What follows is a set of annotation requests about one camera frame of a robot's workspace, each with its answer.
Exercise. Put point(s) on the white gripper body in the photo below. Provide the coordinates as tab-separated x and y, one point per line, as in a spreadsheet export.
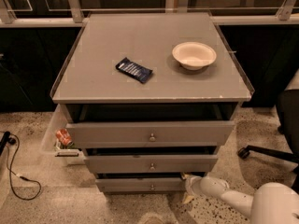
194	186

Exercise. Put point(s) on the grey bottom drawer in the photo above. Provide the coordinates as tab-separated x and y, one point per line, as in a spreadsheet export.
140	185

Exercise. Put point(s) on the grey drawer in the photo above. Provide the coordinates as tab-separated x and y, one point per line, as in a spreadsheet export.
150	134
150	164
140	185

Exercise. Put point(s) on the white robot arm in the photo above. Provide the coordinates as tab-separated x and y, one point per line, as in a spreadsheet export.
272	203

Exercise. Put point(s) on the grey middle drawer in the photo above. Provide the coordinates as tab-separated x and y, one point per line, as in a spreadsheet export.
150	164

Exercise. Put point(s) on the grey top drawer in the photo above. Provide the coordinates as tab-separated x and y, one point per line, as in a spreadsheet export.
150	134

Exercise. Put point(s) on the grey drawer cabinet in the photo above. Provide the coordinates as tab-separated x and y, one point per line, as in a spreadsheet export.
91	89

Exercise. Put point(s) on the blue snack packet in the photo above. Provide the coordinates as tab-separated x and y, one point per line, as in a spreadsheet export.
134	70

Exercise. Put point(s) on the white paper bowl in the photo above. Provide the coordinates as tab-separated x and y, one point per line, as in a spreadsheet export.
193	55

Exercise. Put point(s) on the black office chair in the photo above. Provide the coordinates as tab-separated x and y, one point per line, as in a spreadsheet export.
287	107

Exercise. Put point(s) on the orange snack bag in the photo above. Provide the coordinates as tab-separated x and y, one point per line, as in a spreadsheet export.
64	137

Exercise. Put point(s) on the clear plastic bin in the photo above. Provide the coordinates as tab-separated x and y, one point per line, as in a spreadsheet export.
51	146

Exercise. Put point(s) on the metal railing frame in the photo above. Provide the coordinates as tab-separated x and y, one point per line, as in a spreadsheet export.
242	15

